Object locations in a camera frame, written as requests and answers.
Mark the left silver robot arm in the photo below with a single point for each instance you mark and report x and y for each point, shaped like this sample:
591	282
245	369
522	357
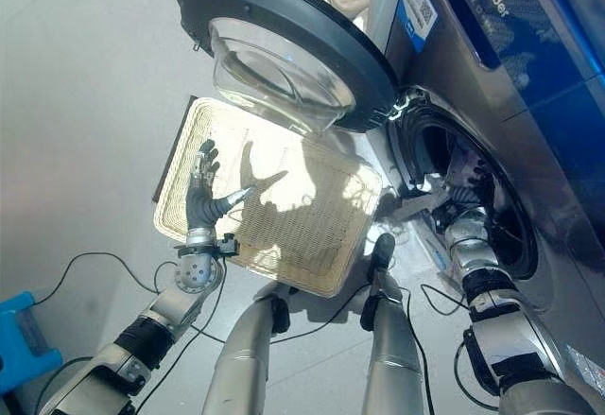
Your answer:
160	311

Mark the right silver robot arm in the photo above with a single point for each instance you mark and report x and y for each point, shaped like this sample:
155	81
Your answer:
491	301

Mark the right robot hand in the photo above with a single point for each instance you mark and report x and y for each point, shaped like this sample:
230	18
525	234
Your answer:
469	194

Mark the blue white energy label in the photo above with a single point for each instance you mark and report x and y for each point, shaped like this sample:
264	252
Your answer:
416	4

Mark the left silver robot leg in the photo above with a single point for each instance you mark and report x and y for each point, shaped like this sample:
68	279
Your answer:
246	353

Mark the blue plastic stool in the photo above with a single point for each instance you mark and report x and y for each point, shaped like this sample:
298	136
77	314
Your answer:
23	339

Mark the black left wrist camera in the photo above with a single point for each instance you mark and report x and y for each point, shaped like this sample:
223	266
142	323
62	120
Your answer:
229	245

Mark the grey front-load washing machine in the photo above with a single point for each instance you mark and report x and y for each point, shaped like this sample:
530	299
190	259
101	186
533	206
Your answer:
496	103

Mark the white garment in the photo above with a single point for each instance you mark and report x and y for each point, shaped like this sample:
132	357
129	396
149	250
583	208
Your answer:
427	200

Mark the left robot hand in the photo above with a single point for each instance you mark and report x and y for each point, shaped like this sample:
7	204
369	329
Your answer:
202	207

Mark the black round washer door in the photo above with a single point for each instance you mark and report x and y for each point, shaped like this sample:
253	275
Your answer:
283	41

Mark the cream woven laundry basket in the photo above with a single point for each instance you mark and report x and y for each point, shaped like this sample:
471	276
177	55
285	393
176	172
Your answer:
293	226

